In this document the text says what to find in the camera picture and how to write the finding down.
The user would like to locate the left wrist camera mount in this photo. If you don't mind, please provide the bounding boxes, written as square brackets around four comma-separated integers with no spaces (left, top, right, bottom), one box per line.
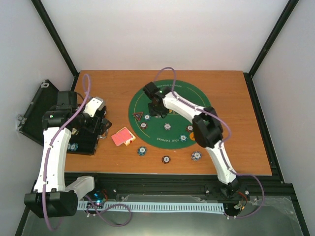
[84,97,105,118]

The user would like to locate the black right frame post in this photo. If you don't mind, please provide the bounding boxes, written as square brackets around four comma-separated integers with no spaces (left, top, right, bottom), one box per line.
[248,0,300,76]

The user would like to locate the light blue cable duct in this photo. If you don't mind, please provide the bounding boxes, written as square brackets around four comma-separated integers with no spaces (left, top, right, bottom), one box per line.
[77,201,224,214]

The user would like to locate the red playing card deck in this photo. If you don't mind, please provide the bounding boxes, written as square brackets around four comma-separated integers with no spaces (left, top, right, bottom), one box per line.
[111,127,132,146]

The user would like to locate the teal 50 chip stack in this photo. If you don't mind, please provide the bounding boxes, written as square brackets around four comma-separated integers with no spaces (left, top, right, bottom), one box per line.
[137,146,147,156]

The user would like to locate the black triangular all-in marker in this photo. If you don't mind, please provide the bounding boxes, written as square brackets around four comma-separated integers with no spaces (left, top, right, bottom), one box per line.
[132,112,144,121]

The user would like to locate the blue 10 chip stack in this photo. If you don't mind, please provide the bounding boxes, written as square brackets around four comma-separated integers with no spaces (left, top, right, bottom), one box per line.
[191,151,202,161]

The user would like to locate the black poker chip case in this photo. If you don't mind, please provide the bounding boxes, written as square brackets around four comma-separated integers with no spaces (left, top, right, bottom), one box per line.
[18,80,108,155]

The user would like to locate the orange big blind button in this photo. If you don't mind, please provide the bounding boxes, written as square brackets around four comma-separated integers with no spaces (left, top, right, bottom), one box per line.
[189,132,195,141]

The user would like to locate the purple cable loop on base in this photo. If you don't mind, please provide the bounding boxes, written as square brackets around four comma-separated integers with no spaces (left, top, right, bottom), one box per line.
[82,193,131,226]

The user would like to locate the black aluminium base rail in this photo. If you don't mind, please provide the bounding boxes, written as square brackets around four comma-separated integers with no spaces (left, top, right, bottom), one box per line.
[91,173,297,203]

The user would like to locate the round green poker mat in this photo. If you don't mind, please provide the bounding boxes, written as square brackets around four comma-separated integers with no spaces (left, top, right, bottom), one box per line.
[128,88,196,149]

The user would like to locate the yellow card box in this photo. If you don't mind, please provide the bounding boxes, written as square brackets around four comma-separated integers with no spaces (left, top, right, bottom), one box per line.
[123,127,136,146]

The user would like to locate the black frame post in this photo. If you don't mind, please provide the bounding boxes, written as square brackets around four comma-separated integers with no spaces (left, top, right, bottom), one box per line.
[248,0,300,76]
[31,0,79,78]

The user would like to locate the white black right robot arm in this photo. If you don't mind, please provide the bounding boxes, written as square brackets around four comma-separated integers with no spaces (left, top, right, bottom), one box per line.
[143,82,240,199]

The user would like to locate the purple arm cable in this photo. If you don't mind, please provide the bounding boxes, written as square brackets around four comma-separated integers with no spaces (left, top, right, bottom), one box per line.
[41,73,92,231]
[154,66,265,219]

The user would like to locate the chips inside case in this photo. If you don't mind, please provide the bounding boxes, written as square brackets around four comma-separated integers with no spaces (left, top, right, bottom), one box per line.
[67,143,78,151]

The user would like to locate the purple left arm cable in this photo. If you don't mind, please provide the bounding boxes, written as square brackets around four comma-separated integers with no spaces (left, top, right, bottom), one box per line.
[41,73,92,231]

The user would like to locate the black left frame post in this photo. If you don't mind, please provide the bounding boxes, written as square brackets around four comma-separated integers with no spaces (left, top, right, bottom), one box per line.
[31,0,79,78]

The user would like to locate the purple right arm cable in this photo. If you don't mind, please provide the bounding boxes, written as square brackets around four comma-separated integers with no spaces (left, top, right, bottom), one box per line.
[154,66,265,219]

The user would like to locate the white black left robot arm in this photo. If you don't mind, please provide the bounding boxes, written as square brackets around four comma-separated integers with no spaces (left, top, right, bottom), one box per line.
[24,91,112,218]

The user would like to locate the brown 100 chip stack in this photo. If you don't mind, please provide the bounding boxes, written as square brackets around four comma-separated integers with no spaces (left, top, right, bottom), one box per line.
[162,155,171,164]

